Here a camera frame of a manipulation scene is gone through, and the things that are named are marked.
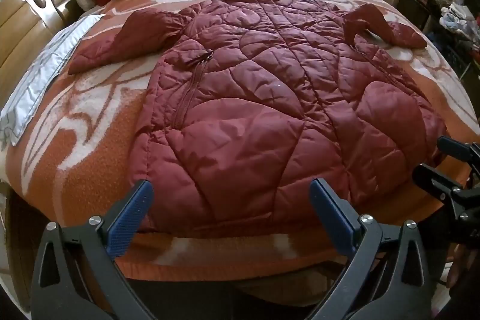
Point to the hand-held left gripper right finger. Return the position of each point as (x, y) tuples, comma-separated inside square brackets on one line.
[(333, 217)]

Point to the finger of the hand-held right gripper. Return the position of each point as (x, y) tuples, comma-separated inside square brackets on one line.
[(431, 179), (455, 149)]

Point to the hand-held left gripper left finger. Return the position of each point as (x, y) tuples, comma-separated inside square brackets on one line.
[(129, 217)]

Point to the red quilted jacket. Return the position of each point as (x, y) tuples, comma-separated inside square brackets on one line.
[(262, 98)]

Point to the orange and white blanket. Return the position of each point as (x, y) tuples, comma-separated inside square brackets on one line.
[(93, 140)]

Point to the grey and white pillowcase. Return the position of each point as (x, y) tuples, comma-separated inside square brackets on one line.
[(41, 69)]

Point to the wooden headboard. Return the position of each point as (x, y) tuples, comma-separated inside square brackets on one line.
[(30, 24)]

